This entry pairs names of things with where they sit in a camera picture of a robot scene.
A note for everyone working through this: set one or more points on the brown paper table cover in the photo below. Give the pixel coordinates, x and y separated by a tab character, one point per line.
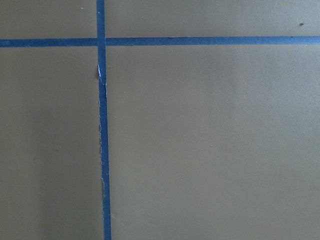
206	142

